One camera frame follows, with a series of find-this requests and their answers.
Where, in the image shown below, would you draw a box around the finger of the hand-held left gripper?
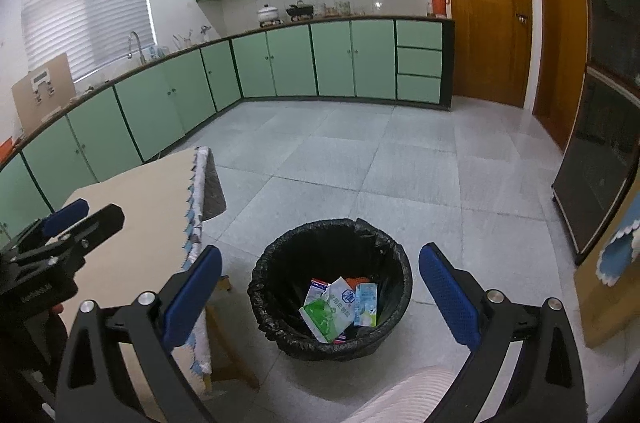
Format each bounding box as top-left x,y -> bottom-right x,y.
10,198 -> 91,250
20,203 -> 126,270

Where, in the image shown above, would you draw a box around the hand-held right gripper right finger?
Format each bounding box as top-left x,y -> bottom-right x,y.
419,242 -> 587,423

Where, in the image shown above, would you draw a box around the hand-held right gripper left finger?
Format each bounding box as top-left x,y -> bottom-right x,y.
55,244 -> 223,423

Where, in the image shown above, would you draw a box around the small green white milk carton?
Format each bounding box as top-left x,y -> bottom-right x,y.
352,282 -> 378,327

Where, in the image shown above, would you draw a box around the trash bin with black bag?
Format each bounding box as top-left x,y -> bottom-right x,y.
247,218 -> 413,361

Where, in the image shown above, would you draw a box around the blue white red snack packet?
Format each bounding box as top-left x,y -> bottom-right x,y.
307,278 -> 331,304

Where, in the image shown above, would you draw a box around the white green milk bag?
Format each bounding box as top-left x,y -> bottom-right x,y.
299,275 -> 361,344

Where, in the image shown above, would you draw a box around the white ribbed cloth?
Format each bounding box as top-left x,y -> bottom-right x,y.
345,365 -> 468,423

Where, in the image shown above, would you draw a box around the white tablecloth with blue scallops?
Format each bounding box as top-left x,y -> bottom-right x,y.
170,146 -> 227,391

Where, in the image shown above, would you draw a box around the wooden board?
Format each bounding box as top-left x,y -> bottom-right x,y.
572,193 -> 640,349

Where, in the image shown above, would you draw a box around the light blue scalloped cloth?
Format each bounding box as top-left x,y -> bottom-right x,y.
595,218 -> 640,288

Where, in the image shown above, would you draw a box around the metal kitchen faucet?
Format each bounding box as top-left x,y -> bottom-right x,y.
127,31 -> 147,65

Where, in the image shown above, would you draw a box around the white window blind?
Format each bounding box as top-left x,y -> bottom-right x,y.
21,0 -> 156,84

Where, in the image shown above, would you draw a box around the dark glass cabinet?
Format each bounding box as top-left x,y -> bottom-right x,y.
551,0 -> 640,266

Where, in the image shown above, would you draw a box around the green base cabinets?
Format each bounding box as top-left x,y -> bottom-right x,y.
0,17 -> 455,244

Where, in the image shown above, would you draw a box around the white cooking pot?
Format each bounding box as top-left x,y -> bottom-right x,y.
257,3 -> 282,26

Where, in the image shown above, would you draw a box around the wide wooden door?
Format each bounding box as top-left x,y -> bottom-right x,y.
437,0 -> 533,109

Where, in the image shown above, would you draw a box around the narrow wooden door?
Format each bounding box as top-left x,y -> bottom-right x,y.
531,0 -> 588,151

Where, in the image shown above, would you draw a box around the black wok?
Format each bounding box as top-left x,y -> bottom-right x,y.
286,0 -> 316,21

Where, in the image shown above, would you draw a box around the row of glass jars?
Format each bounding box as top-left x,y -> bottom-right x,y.
317,0 -> 366,18

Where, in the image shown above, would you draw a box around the wooden table frame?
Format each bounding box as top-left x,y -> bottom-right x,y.
202,275 -> 261,396

